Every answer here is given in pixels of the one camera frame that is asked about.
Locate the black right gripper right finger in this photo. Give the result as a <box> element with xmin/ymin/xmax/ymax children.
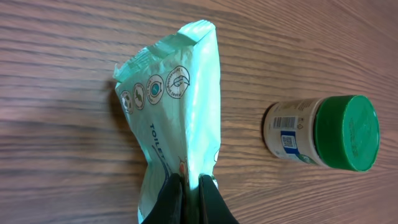
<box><xmin>199</xmin><ymin>175</ymin><xmax>239</xmax><ymax>224</ymax></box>

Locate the green toilet tissue pack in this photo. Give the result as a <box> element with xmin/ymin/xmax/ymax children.
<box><xmin>113</xmin><ymin>20</ymin><xmax>221</xmax><ymax>223</ymax></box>

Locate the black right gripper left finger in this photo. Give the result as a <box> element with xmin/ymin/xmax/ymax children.
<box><xmin>142</xmin><ymin>174</ymin><xmax>183</xmax><ymax>224</ymax></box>

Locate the green lid jar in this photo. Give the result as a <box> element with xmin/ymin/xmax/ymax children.
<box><xmin>261</xmin><ymin>95</ymin><xmax>381</xmax><ymax>172</ymax></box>

